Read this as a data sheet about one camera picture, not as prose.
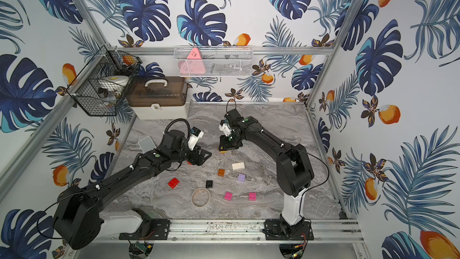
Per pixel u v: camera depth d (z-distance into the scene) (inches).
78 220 16.0
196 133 28.4
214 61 40.7
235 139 28.9
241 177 34.6
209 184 33.7
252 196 32.2
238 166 35.8
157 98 39.7
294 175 19.0
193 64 35.0
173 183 34.4
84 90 29.9
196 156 28.4
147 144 39.7
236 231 29.7
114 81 31.5
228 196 32.4
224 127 32.6
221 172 35.1
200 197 32.9
